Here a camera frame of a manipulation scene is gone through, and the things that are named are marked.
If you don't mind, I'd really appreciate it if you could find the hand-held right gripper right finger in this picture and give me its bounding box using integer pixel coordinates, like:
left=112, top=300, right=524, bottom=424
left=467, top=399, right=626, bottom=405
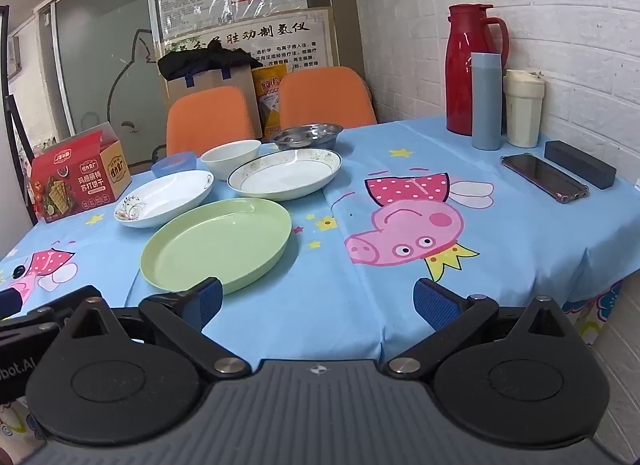
left=386, top=277, right=587, bottom=380

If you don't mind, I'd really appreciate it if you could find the red thermos jug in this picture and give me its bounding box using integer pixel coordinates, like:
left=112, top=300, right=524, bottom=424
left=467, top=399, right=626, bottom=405
left=446, top=3, right=510, bottom=136

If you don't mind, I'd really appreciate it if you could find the blue plastic bowl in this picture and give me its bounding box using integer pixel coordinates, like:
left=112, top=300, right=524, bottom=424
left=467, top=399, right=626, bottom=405
left=151, top=151, right=196, bottom=180

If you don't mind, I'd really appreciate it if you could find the white bowl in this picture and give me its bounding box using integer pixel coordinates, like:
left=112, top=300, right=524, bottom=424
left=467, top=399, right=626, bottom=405
left=200, top=140, right=262, bottom=180

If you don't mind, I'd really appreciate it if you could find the blue bottle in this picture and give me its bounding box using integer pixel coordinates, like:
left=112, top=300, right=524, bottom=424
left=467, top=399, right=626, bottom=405
left=471, top=52, right=503, bottom=151

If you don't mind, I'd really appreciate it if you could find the black case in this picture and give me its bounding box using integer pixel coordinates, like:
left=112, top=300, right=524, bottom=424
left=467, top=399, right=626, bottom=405
left=544, top=140, right=617, bottom=190

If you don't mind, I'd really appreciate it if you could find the frosted glass door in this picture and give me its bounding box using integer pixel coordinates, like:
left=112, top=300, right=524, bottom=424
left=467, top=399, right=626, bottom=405
left=50, top=0, right=168, bottom=170

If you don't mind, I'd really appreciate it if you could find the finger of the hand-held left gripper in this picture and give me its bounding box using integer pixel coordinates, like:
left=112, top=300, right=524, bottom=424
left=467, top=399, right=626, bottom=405
left=0, top=286, right=102, bottom=346
left=0, top=289, right=24, bottom=318

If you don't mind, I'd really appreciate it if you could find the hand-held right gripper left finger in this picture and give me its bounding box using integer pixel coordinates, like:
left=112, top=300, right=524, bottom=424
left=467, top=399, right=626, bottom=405
left=59, top=276, right=252, bottom=380

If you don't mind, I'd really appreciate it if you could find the white floral plate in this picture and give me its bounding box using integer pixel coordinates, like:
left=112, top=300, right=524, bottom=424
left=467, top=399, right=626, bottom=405
left=114, top=170, right=215, bottom=228

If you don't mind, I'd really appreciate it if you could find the blue printed tablecloth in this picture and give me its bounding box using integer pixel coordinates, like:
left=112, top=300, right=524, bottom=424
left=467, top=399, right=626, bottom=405
left=0, top=115, right=632, bottom=441

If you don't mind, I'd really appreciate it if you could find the smartphone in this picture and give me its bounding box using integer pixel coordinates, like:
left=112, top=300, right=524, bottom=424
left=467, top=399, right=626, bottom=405
left=500, top=153, right=591, bottom=204

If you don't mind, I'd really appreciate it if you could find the white gold-rimmed plate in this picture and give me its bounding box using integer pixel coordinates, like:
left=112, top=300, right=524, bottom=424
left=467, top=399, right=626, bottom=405
left=227, top=148, right=343, bottom=202

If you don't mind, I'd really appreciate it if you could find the cream cup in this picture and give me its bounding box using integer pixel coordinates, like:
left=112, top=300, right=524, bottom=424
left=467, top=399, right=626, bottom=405
left=503, top=69, right=546, bottom=148

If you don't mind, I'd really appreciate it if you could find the black cloth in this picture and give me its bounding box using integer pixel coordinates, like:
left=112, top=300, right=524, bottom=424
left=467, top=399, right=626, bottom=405
left=157, top=40, right=263, bottom=80

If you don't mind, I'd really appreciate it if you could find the black metal stand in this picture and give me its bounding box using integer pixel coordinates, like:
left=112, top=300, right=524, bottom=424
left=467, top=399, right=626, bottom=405
left=0, top=5, right=41, bottom=226

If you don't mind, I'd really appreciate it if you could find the red cracker box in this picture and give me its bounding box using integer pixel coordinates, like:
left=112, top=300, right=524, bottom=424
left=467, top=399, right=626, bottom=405
left=28, top=122, right=132, bottom=224

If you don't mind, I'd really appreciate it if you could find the green plate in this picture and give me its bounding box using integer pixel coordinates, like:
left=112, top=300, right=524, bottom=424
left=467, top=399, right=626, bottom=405
left=140, top=197, right=293, bottom=295

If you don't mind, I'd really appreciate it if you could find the yellow snack packet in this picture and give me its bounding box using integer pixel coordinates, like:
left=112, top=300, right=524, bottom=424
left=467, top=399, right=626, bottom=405
left=251, top=64, right=289, bottom=138

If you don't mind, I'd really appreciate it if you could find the orange chair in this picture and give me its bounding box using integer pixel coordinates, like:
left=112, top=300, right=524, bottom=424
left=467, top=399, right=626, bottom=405
left=278, top=66, right=377, bottom=130
left=166, top=86, right=263, bottom=156

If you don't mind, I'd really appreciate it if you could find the cardboard box with black cloth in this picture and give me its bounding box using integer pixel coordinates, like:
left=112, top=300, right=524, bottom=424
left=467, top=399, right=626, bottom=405
left=162, top=65, right=258, bottom=113

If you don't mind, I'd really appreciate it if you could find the framed poster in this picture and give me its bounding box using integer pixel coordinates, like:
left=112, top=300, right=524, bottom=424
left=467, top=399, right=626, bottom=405
left=162, top=7, right=335, bottom=90

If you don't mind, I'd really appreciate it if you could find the steel bowl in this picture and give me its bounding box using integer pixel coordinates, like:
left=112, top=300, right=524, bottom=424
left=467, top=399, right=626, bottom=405
left=270, top=123, right=345, bottom=152

